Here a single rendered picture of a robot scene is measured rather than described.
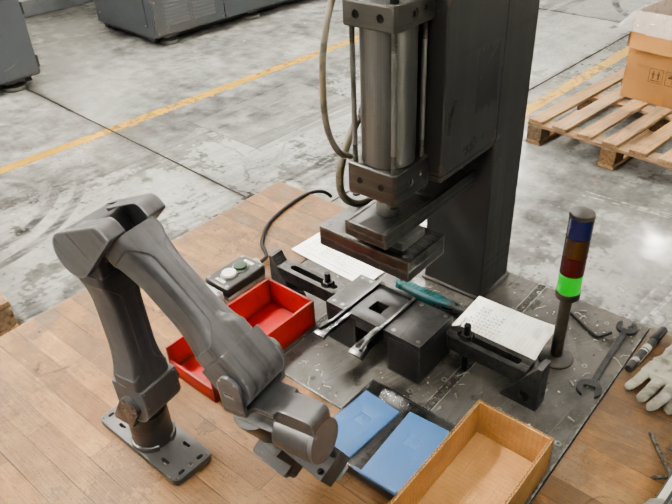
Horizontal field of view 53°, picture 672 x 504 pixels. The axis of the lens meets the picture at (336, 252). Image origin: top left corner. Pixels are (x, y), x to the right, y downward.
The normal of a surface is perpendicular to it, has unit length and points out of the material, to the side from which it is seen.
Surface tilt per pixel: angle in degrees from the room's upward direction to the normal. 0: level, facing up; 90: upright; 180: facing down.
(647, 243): 0
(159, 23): 90
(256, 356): 42
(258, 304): 90
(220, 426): 0
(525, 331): 1
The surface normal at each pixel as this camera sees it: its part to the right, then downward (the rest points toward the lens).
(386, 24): -0.64, 0.46
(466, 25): 0.76, 0.34
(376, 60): -0.41, 0.53
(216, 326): 0.53, -0.43
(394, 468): -0.04, -0.82
